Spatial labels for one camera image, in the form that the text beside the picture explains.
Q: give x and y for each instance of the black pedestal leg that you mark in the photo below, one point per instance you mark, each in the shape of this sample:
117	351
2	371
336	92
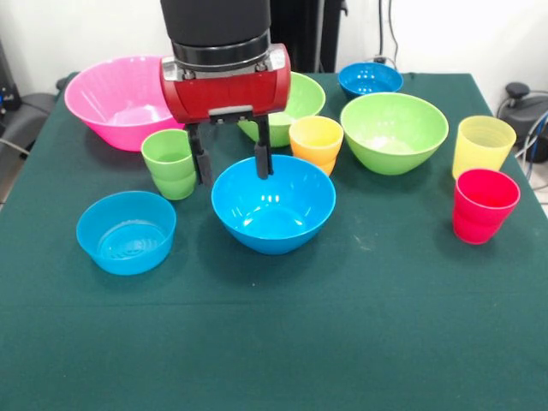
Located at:
526	111

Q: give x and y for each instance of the green bowl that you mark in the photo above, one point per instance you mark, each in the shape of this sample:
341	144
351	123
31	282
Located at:
385	120
304	103

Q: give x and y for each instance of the wall power socket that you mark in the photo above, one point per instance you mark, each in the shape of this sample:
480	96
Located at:
380	59

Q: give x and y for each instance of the orange cup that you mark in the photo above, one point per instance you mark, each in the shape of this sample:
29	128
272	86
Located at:
314	145

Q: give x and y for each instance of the black equipment box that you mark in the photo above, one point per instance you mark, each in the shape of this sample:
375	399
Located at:
6	85

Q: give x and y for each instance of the green cup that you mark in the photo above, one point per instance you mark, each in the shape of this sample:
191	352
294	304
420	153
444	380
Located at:
171	180

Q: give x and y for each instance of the small dark blue bowl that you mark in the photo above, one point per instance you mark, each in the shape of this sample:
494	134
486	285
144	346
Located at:
368	79

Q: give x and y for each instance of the translucent yellow cup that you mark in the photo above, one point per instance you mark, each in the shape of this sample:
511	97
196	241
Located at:
484	145

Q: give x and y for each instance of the red cup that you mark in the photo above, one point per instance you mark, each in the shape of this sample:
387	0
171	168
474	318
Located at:
484	222

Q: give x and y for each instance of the dark green tablecloth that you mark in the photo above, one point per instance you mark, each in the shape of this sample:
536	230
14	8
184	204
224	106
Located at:
274	334

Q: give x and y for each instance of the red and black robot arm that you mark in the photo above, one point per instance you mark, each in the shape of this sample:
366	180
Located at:
214	25

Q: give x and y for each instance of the large pink bowl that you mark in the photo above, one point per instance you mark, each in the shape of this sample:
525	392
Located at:
111	98

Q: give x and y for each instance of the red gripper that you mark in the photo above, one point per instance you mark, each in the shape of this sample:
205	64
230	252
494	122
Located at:
227	96

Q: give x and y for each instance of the translucent light blue bowl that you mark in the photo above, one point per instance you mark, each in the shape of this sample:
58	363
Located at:
128	257

